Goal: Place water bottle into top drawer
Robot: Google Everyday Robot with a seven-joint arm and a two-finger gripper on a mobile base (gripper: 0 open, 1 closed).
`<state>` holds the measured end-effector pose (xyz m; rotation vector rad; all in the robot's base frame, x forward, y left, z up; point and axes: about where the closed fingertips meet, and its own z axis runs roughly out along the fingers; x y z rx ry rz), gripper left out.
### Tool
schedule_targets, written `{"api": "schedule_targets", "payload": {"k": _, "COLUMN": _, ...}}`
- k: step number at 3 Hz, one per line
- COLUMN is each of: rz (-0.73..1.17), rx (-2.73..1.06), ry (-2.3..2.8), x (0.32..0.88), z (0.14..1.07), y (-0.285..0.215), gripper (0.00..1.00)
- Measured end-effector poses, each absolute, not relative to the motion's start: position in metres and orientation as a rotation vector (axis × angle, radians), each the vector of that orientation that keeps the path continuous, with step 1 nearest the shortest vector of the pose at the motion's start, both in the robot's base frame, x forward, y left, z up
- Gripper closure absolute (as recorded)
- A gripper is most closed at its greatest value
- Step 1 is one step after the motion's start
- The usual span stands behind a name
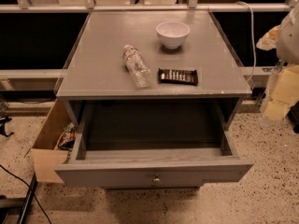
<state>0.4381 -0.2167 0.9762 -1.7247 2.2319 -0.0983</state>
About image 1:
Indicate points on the dark chocolate bar wrapper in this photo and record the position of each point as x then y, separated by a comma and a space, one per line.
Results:
185, 77

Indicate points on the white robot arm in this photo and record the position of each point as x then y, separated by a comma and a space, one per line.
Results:
287, 48

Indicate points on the clear plastic water bottle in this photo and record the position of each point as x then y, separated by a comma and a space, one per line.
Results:
137, 67

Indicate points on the snack bag in box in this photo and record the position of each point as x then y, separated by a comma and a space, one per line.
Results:
67, 139

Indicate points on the open grey top drawer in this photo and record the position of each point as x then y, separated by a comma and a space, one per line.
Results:
124, 144

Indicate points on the grey wooden nightstand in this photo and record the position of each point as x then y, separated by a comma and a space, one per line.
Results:
97, 71

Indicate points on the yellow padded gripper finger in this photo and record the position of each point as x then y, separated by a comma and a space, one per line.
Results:
269, 40
281, 94

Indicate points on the brown cardboard box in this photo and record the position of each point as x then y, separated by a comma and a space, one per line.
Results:
45, 152

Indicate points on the black floor stand base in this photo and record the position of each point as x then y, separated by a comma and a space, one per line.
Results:
22, 205

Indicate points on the white ceramic bowl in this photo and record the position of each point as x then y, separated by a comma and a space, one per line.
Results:
172, 34

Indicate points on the round metal drawer knob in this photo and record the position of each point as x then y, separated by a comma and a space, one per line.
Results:
156, 180

